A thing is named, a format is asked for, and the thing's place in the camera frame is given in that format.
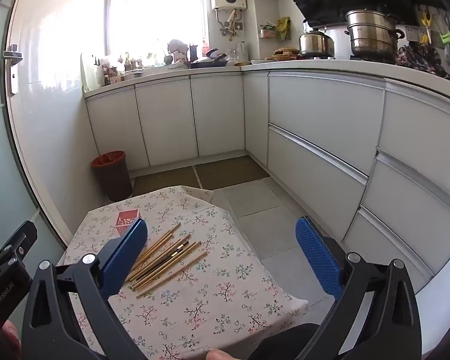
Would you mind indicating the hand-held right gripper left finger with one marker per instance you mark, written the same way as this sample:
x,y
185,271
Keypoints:
x,y
123,257

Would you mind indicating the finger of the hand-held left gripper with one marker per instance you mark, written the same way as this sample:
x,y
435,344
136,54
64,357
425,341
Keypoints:
x,y
20,238

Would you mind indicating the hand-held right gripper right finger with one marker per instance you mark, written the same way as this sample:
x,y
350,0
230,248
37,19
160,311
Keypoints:
x,y
318,260

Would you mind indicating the pile of chopsticks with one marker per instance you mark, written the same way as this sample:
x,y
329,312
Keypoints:
x,y
165,258

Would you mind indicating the person's left hand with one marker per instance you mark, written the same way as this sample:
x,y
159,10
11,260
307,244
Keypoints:
x,y
12,335

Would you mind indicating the red white printed box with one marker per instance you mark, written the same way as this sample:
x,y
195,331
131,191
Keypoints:
x,y
125,221

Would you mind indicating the dark trash bin red liner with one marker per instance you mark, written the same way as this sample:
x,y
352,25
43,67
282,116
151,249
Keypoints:
x,y
112,176

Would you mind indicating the frosted glass sliding door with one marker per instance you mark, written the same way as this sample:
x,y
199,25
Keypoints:
x,y
0,157

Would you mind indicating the olive floor mat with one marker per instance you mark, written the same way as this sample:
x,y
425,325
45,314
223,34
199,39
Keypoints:
x,y
232,172
165,182

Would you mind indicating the person's dark trouser leg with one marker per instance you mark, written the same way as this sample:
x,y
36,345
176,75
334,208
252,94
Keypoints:
x,y
285,341

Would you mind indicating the floral tablecloth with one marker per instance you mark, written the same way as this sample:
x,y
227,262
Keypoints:
x,y
210,288

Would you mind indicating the white kitchen base cabinets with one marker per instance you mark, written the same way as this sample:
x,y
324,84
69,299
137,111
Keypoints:
x,y
322,120

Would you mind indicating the white cutting board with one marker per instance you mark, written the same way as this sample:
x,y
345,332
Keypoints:
x,y
88,71

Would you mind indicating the stainless steel basin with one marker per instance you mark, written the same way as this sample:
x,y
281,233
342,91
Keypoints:
x,y
133,74

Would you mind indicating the group of small condiment jars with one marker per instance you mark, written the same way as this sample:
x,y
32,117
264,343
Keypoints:
x,y
110,68

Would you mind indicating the basket of food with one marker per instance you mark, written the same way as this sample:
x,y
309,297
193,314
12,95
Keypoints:
x,y
285,51

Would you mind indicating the black frying pan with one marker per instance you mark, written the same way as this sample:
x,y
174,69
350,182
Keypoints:
x,y
210,60

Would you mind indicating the pale crumpled cloth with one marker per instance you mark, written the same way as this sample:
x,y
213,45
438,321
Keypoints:
x,y
178,47

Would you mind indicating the small stainless steel pot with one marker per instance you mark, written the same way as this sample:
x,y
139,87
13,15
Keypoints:
x,y
317,43

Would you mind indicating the red drink bottle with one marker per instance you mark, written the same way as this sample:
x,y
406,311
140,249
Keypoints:
x,y
204,49

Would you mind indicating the white electric kettle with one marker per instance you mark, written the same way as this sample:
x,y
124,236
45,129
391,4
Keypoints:
x,y
241,50

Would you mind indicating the dark patterned cloth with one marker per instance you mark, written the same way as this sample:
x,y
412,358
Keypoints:
x,y
420,60

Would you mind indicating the large aluminium pot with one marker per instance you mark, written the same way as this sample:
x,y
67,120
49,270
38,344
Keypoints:
x,y
339,35

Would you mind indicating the stainless steel steamer pot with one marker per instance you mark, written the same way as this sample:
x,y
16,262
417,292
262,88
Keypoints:
x,y
373,33

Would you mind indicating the yellow green packet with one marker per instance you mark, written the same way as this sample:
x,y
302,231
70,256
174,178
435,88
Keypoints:
x,y
284,28

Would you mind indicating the kitchen window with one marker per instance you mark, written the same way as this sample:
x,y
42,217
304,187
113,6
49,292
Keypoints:
x,y
157,11

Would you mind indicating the yellow kitchen scissors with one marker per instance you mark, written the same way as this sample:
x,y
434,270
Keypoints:
x,y
423,20

